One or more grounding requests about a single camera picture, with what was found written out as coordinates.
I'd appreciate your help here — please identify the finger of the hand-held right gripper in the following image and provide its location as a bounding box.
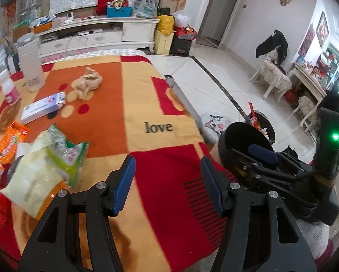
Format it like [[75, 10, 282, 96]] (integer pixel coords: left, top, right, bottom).
[[228, 148, 289, 183], [248, 144, 313, 176]]

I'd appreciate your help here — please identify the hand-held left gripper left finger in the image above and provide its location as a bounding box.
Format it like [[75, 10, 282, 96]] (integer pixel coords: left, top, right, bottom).
[[18, 155, 136, 272]]

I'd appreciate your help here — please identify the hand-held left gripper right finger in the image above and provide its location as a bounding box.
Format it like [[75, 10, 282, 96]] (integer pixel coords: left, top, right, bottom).
[[201, 156, 317, 272]]

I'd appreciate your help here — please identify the black plastic bucket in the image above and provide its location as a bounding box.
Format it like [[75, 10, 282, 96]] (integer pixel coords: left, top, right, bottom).
[[218, 122, 273, 182]]

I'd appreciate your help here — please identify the beige plush toy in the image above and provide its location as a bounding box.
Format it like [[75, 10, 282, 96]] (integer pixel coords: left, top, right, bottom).
[[71, 66, 102, 100]]

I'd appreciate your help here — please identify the white blue medicine box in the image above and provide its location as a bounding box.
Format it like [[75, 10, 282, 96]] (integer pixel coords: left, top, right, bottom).
[[20, 92, 66, 124]]

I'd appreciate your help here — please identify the black waste bin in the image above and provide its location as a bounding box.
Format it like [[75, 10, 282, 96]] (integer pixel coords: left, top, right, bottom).
[[245, 102, 275, 148]]

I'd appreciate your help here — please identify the cat print round cushion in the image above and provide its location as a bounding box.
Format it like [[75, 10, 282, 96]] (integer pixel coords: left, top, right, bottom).
[[200, 113, 232, 141]]

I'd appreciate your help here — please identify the white cushioned stool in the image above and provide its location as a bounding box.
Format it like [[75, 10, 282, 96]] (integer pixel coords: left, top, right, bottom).
[[293, 96, 317, 128]]

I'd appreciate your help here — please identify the green plastic packet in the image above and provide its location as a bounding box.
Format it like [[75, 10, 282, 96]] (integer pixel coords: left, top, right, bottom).
[[42, 125, 90, 187]]

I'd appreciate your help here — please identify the red bag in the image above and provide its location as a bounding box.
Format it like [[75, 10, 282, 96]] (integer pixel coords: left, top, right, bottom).
[[284, 89, 299, 104]]

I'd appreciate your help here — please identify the white desk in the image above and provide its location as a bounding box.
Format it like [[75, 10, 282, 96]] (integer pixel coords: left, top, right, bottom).
[[293, 62, 327, 128]]

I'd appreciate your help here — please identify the patchwork printed blanket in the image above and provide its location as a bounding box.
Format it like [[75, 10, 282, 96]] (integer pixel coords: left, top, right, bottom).
[[0, 48, 224, 272]]

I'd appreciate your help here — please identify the white cushioned chair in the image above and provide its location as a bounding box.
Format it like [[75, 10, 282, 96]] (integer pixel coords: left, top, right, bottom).
[[249, 45, 292, 102]]

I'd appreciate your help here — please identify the green white snack bag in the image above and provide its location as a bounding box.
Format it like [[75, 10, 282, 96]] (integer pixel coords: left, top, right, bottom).
[[0, 144, 71, 219]]

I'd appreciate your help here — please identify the black jacket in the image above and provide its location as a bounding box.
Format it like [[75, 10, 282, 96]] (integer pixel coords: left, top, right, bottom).
[[256, 30, 288, 63]]

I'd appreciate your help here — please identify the orange snack bag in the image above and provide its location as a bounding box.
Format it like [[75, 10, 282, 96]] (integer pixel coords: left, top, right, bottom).
[[0, 121, 30, 165]]

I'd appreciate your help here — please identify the black box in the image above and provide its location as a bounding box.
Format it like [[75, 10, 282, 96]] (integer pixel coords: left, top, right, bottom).
[[169, 35, 193, 57]]

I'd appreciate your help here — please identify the red gift box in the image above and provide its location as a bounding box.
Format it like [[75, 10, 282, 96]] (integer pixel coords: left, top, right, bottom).
[[175, 25, 198, 41]]

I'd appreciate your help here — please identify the beige cardboard box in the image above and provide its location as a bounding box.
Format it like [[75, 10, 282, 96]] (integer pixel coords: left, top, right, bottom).
[[154, 28, 174, 56]]

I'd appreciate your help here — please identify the door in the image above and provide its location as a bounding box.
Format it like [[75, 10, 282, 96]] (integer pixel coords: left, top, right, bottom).
[[198, 0, 242, 47]]

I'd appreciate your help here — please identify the white pink-label pill bottle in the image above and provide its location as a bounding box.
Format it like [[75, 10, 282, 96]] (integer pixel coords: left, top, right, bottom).
[[0, 69, 22, 105]]

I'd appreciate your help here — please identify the white thermos bottle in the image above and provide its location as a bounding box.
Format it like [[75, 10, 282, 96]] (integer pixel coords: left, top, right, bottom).
[[17, 32, 45, 92]]

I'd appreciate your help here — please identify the clear white plastic bag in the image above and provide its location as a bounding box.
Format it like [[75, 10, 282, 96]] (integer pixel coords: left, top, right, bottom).
[[174, 10, 191, 27]]

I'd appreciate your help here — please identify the yellow bag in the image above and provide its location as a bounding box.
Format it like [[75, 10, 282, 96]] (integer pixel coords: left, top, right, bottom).
[[157, 15, 176, 37]]

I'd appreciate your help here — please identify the white TV cabinet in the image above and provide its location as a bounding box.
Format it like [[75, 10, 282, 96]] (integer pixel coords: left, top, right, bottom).
[[33, 15, 160, 53]]

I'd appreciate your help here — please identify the blue storage basket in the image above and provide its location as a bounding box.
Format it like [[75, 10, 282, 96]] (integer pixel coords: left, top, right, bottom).
[[106, 6, 132, 18]]

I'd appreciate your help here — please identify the orange box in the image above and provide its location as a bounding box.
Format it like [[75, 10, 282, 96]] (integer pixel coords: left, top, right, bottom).
[[33, 23, 52, 33]]

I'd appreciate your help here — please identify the white green plastic bag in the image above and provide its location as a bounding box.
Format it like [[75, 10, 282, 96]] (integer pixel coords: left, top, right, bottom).
[[134, 0, 156, 18]]

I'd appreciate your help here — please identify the red wall picture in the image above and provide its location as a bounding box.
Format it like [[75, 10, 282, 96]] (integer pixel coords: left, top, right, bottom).
[[297, 24, 316, 57]]

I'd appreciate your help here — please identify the framed wall picture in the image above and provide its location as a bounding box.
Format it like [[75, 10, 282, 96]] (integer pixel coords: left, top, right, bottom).
[[315, 11, 329, 49]]

